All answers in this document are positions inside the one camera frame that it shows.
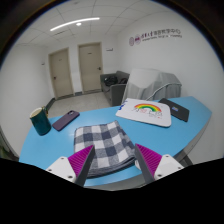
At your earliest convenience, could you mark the grey white checked towel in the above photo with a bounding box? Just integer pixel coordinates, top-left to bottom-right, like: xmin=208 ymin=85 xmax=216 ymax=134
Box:
xmin=73 ymin=120 xmax=137 ymax=180

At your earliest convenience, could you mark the black flat notebook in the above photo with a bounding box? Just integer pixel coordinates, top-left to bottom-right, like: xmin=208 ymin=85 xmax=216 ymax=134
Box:
xmin=158 ymin=97 xmax=191 ymax=123

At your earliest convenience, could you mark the white rainbow-print pad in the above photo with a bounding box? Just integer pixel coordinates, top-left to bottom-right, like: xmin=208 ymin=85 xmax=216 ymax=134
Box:
xmin=115 ymin=98 xmax=173 ymax=128

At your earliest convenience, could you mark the purple wall lettering sign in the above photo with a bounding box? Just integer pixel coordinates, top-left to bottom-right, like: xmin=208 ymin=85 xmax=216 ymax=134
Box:
xmin=128 ymin=28 xmax=183 ymax=47

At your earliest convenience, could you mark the long ceiling light bar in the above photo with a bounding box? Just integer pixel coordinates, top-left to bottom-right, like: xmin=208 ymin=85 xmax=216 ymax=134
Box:
xmin=49 ymin=17 xmax=101 ymax=33

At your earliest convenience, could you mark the white cloth-covered furniture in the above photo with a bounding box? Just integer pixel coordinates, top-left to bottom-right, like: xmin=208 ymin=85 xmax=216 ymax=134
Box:
xmin=120 ymin=68 xmax=183 ymax=102

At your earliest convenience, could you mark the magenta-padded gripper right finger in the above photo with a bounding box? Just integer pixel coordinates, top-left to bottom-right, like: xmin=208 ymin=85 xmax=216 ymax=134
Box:
xmin=133 ymin=143 xmax=186 ymax=185

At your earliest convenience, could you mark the grey sofa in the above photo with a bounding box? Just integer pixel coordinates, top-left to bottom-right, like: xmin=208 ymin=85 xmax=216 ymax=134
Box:
xmin=99 ymin=70 xmax=131 ymax=107

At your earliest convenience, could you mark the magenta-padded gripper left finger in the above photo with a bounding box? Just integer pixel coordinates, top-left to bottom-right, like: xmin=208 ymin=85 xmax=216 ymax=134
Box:
xmin=45 ymin=144 xmax=96 ymax=188

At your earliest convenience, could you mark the purple smartphone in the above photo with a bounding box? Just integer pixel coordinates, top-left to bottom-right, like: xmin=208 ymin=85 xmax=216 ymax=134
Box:
xmin=51 ymin=110 xmax=81 ymax=132

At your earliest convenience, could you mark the dark green mug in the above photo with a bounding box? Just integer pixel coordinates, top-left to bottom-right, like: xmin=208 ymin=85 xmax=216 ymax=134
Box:
xmin=29 ymin=106 xmax=53 ymax=137

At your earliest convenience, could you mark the beige door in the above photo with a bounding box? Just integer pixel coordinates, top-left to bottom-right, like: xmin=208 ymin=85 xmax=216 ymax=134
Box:
xmin=48 ymin=47 xmax=75 ymax=100
xmin=77 ymin=41 xmax=104 ymax=94

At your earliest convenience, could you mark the black bag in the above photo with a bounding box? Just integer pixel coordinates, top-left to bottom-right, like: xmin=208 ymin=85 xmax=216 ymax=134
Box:
xmin=103 ymin=75 xmax=119 ymax=87

